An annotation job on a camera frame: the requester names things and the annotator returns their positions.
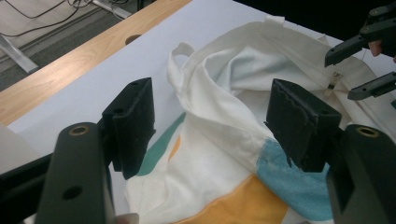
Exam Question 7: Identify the thin black floor cable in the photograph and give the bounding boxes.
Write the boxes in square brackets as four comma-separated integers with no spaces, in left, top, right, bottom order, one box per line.
[0,0,94,37]

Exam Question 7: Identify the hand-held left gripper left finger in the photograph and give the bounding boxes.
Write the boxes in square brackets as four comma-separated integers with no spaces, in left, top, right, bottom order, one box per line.
[98,77,157,181]

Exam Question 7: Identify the white patterned shorts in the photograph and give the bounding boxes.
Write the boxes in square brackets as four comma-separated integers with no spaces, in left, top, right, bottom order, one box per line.
[124,13,396,224]

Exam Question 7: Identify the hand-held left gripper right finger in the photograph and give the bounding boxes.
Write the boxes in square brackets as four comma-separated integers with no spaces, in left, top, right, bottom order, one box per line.
[264,77,343,174]

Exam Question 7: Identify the white table cover sheet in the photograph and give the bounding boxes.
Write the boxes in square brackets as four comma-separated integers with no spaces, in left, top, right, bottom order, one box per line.
[6,0,396,224]

